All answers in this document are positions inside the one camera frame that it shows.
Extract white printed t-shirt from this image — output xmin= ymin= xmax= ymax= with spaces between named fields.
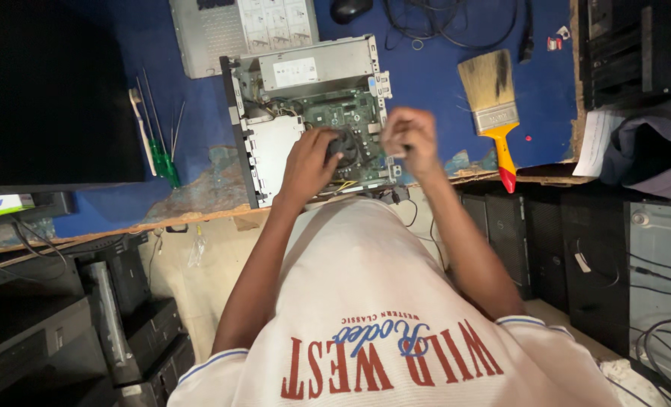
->
xmin=167 ymin=195 xmax=624 ymax=407

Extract black power cable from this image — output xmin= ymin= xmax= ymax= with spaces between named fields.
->
xmin=391 ymin=189 xmax=419 ymax=228

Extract white toothbrush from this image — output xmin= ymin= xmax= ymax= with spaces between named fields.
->
xmin=128 ymin=87 xmax=159 ymax=177

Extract green motherboard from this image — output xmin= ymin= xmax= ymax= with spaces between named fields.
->
xmin=298 ymin=87 xmax=390 ymax=188

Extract black cooling fan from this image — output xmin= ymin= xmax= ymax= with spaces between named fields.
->
xmin=324 ymin=129 xmax=363 ymax=170

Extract large black computer tower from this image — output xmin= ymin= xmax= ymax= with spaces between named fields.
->
xmin=560 ymin=194 xmax=633 ymax=358

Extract clear plastic bag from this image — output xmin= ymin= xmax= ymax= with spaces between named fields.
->
xmin=186 ymin=226 xmax=208 ymax=270

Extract person's left hand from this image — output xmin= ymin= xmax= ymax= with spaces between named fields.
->
xmin=275 ymin=127 xmax=345 ymax=208

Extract yellow handled paintbrush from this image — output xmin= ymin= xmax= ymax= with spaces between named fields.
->
xmin=457 ymin=49 xmax=521 ymax=194

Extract person's right hand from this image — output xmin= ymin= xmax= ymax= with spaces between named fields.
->
xmin=380 ymin=107 xmax=442 ymax=181

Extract small red and white part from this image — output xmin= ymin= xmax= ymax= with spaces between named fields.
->
xmin=547 ymin=25 xmax=572 ymax=52

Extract heap of black desktop computers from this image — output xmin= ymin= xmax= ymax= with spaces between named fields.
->
xmin=0 ymin=231 xmax=197 ymax=407

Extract grey metal computer case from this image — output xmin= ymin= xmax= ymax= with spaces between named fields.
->
xmin=628 ymin=200 xmax=671 ymax=396

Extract silver power supply unit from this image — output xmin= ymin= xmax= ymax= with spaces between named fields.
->
xmin=236 ymin=38 xmax=379 ymax=101

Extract grey cloth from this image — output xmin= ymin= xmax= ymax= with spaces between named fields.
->
xmin=599 ymin=93 xmax=671 ymax=200

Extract grey computer side panel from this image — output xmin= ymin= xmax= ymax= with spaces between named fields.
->
xmin=168 ymin=0 xmax=321 ymax=80

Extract green handled screwdriver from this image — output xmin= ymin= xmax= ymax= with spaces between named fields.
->
xmin=142 ymin=68 xmax=182 ymax=190
xmin=136 ymin=76 xmax=168 ymax=177

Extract stack of black computer cases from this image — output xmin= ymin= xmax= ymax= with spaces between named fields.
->
xmin=577 ymin=0 xmax=671 ymax=112

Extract white paper sheet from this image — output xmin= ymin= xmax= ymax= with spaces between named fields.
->
xmin=572 ymin=110 xmax=625 ymax=178

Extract silver metal drive cage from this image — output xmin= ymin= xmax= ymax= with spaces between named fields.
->
xmin=244 ymin=115 xmax=306 ymax=205

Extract open grey desktop computer case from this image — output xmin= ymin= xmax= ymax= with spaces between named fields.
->
xmin=219 ymin=35 xmax=404 ymax=209

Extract black computer mouse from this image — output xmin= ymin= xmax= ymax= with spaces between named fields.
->
xmin=330 ymin=0 xmax=374 ymax=25

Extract black mesh front computer tower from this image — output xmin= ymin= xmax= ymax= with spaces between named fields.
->
xmin=460 ymin=192 xmax=534 ymax=300

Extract black monitor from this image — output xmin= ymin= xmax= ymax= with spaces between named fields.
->
xmin=0 ymin=0 xmax=147 ymax=196

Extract tangle of black cables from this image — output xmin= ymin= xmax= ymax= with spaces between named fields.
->
xmin=381 ymin=0 xmax=520 ymax=52

